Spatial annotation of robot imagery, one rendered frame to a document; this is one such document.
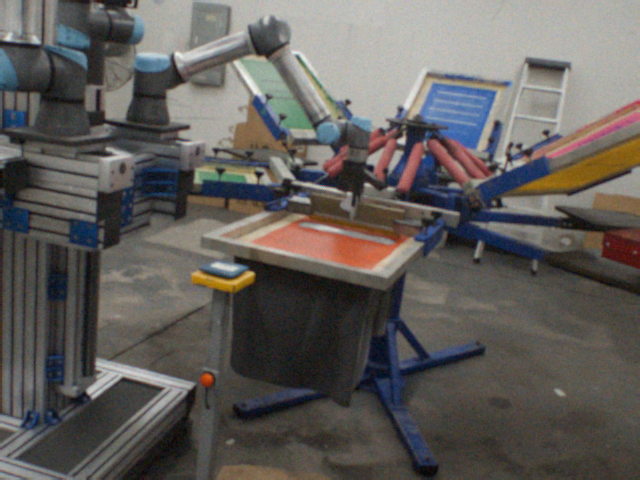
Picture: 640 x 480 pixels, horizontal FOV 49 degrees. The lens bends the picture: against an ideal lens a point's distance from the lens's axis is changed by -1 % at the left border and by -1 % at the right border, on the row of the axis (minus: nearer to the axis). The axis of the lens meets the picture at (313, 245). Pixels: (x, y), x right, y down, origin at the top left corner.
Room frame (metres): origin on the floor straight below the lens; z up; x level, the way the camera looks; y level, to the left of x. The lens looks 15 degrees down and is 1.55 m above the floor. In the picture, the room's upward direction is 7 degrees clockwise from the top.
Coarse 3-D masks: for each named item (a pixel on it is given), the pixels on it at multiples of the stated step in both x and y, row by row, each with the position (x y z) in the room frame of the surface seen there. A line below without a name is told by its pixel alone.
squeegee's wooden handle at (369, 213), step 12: (312, 192) 2.59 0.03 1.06; (312, 204) 2.57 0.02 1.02; (324, 204) 2.55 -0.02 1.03; (336, 204) 2.54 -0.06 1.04; (360, 204) 2.51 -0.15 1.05; (372, 204) 2.52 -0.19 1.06; (348, 216) 2.52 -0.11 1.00; (360, 216) 2.51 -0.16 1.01; (372, 216) 2.49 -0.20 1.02; (384, 216) 2.48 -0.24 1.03; (396, 216) 2.47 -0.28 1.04
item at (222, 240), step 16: (240, 224) 2.25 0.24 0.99; (256, 224) 2.34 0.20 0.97; (208, 240) 2.05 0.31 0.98; (224, 240) 2.03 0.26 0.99; (240, 240) 2.05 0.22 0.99; (416, 240) 2.34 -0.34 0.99; (240, 256) 2.01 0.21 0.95; (256, 256) 1.99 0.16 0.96; (272, 256) 1.98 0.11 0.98; (288, 256) 1.96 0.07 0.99; (304, 256) 1.97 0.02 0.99; (400, 256) 2.11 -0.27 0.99; (416, 256) 2.22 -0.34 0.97; (320, 272) 1.93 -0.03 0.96; (336, 272) 1.91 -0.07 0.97; (352, 272) 1.90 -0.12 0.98; (368, 272) 1.89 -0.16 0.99; (384, 272) 1.91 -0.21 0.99; (400, 272) 2.02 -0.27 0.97; (384, 288) 1.87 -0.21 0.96
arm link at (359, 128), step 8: (352, 120) 2.52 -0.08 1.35; (360, 120) 2.50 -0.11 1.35; (368, 120) 2.51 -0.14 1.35; (352, 128) 2.51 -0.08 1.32; (360, 128) 2.50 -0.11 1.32; (368, 128) 2.51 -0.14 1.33; (352, 136) 2.50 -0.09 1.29; (360, 136) 2.50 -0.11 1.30; (368, 136) 2.51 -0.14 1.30; (352, 144) 2.51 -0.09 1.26; (360, 144) 2.50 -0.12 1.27; (368, 144) 2.52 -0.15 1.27
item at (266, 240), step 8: (288, 224) 2.48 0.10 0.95; (328, 224) 2.56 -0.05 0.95; (272, 232) 2.34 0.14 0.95; (280, 232) 2.35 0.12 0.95; (288, 232) 2.36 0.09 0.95; (320, 232) 2.42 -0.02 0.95; (328, 232) 2.43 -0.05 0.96; (256, 240) 2.21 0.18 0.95; (264, 240) 2.22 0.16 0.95; (272, 240) 2.23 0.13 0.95; (280, 248) 2.15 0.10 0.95; (288, 248) 2.16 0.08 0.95
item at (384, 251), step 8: (360, 232) 2.50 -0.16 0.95; (368, 232) 2.52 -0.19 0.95; (360, 240) 2.38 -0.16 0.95; (368, 240) 2.39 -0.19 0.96; (400, 240) 2.46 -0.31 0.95; (384, 248) 2.31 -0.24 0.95; (392, 248) 2.33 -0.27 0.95; (312, 256) 2.11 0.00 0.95; (320, 256) 2.12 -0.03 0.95; (328, 256) 2.13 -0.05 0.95; (368, 256) 2.19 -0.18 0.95; (376, 256) 2.20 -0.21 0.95; (384, 256) 2.21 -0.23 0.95; (352, 264) 2.07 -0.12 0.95; (360, 264) 2.08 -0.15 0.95; (368, 264) 2.09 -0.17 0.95; (376, 264) 2.11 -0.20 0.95
